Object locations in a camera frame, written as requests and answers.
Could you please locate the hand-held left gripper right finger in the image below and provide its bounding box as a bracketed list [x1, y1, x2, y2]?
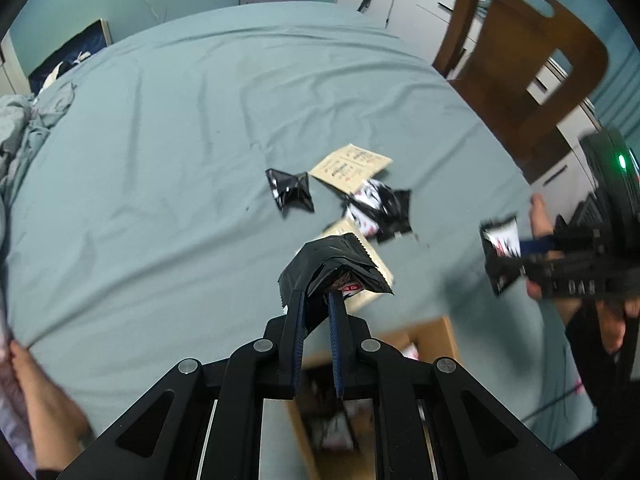
[326, 291, 577, 480]

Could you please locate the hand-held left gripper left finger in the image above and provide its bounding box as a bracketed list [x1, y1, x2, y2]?
[57, 289, 304, 480]

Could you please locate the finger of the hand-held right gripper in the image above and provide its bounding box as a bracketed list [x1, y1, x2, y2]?
[519, 216, 600, 257]
[519, 255, 552, 282]

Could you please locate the black foil snack packet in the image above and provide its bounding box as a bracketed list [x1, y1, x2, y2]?
[357, 189, 415, 245]
[265, 167, 316, 217]
[479, 215, 525, 297]
[307, 379, 361, 455]
[344, 179, 397, 223]
[277, 232, 396, 333]

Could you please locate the cardboard box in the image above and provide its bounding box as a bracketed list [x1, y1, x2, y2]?
[285, 316, 462, 480]

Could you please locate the person's right hand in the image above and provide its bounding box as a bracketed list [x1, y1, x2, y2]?
[597, 300, 640, 354]

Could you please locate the large beige paper packet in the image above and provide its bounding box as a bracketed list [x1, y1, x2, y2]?
[320, 217, 397, 312]

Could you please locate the pale beige paper packet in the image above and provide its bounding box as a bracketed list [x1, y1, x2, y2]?
[309, 143, 394, 197]

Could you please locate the wooden chair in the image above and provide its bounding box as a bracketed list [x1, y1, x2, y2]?
[431, 0, 610, 167]

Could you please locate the person's left foot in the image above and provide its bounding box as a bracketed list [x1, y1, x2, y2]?
[9, 342, 93, 463]

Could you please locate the grey quilt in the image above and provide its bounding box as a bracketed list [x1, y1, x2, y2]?
[0, 81, 77, 203]

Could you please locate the dark framed picture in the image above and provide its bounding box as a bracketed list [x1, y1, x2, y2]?
[26, 18, 112, 96]

